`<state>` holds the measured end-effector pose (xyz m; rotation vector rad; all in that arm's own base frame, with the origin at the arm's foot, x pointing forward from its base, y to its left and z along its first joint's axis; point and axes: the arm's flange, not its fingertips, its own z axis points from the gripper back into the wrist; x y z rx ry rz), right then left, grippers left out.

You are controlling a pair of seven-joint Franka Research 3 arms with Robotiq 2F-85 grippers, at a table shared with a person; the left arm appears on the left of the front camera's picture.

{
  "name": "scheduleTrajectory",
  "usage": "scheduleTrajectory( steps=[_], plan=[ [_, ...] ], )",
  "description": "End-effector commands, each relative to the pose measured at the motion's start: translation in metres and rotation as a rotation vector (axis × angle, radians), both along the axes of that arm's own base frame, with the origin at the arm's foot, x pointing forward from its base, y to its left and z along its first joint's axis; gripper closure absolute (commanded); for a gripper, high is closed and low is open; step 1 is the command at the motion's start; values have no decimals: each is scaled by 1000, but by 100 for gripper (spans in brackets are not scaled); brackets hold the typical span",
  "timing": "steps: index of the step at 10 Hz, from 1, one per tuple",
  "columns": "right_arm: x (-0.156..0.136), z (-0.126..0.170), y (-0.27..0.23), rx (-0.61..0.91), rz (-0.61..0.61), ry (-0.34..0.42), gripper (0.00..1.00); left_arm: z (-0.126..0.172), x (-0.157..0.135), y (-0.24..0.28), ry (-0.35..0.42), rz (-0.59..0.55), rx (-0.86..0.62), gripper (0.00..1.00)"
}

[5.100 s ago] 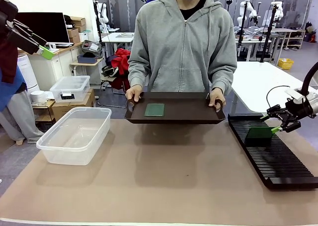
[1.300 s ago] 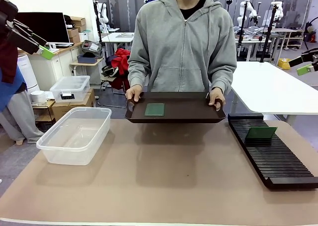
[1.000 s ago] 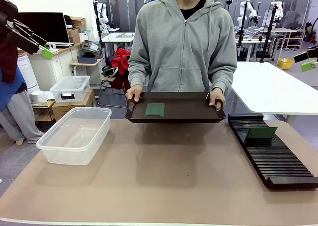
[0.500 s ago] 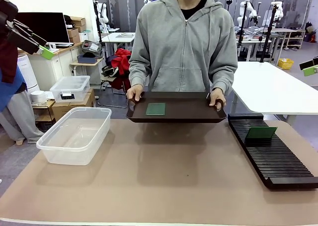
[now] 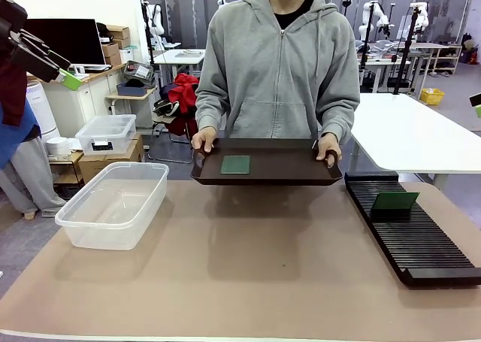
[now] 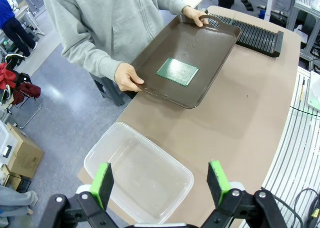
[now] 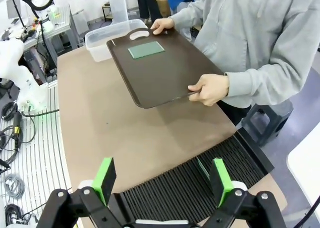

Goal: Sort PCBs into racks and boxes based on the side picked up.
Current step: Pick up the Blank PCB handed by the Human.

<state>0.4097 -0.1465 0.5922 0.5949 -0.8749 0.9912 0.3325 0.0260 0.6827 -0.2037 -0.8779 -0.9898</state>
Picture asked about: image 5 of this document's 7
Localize large cardboard box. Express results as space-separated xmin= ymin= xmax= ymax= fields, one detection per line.
xmin=77 ymin=133 xmax=146 ymax=185

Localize blue cloth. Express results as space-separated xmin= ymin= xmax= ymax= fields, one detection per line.
xmin=0 ymin=101 xmax=41 ymax=170

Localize person's left sleeved forearm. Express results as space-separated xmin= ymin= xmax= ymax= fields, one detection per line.
xmin=319 ymin=93 xmax=361 ymax=140

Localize small cardboard box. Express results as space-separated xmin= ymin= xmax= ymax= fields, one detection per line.
xmin=101 ymin=41 xmax=123 ymax=67
xmin=106 ymin=25 xmax=131 ymax=41

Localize white air purifier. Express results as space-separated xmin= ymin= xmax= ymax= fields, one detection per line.
xmin=25 ymin=80 xmax=61 ymax=138

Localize grey trousers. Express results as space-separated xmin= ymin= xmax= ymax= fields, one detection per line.
xmin=0 ymin=137 xmax=68 ymax=217

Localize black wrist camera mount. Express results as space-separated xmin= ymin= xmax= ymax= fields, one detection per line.
xmin=0 ymin=0 xmax=29 ymax=31

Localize white background desk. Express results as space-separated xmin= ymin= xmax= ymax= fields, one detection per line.
xmin=153 ymin=48 xmax=207 ymax=83

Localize person's right hand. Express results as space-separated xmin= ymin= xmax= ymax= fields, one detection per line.
xmin=191 ymin=127 xmax=219 ymax=154

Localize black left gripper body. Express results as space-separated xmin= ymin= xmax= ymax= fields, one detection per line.
xmin=0 ymin=20 xmax=18 ymax=72

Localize black tripod stand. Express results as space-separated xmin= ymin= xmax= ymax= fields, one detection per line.
xmin=392 ymin=7 xmax=424 ymax=95

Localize dark brown serving tray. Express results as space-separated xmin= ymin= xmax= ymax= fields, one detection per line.
xmin=190 ymin=138 xmax=343 ymax=187

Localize white round canister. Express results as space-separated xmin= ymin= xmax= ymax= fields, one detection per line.
xmin=45 ymin=137 xmax=72 ymax=157

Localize person's left hand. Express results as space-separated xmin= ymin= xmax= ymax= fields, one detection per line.
xmin=316 ymin=132 xmax=343 ymax=162

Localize white cabinet with wood top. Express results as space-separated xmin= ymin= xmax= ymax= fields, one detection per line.
xmin=28 ymin=62 xmax=127 ymax=138

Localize black case with label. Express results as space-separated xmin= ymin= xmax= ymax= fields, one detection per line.
xmin=123 ymin=59 xmax=155 ymax=82

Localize black slotted PCB rack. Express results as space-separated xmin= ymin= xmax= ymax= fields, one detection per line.
xmin=344 ymin=171 xmax=481 ymax=287

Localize green PCB board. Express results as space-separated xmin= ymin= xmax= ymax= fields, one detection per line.
xmin=219 ymin=154 xmax=252 ymax=175
xmin=371 ymin=191 xmax=421 ymax=211

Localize clear lidded storage box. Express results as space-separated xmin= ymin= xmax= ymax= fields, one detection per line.
xmin=74 ymin=113 xmax=138 ymax=156

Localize dark red jacket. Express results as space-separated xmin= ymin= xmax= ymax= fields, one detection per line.
xmin=0 ymin=56 xmax=29 ymax=127

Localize small wooden side table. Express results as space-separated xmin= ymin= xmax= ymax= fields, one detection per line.
xmin=106 ymin=86 xmax=159 ymax=129

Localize wooden background table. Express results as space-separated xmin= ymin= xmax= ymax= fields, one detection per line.
xmin=409 ymin=43 xmax=463 ymax=76

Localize person in grey hoodie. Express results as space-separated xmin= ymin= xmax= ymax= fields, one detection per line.
xmin=195 ymin=0 xmax=361 ymax=146

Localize person's right sleeved forearm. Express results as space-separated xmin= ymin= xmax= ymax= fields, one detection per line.
xmin=195 ymin=89 xmax=230 ymax=135

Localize black computer monitor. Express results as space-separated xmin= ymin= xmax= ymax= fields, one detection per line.
xmin=23 ymin=18 xmax=113 ymax=74

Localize yellow plastic basket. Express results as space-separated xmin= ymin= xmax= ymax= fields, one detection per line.
xmin=419 ymin=88 xmax=446 ymax=105

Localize red garment on chair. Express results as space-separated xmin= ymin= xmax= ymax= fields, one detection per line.
xmin=167 ymin=73 xmax=200 ymax=113

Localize navy blue bin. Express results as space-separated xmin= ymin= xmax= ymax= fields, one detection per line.
xmin=116 ymin=81 xmax=148 ymax=97

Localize white table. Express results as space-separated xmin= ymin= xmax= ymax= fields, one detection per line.
xmin=349 ymin=92 xmax=481 ymax=191

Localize black metal chair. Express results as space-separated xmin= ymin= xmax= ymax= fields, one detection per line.
xmin=152 ymin=97 xmax=198 ymax=165

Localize small black frame side table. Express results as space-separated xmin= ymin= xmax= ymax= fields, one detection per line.
xmin=48 ymin=152 xmax=86 ymax=200

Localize clear plastic box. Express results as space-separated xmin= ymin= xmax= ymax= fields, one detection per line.
xmin=55 ymin=161 xmax=170 ymax=251

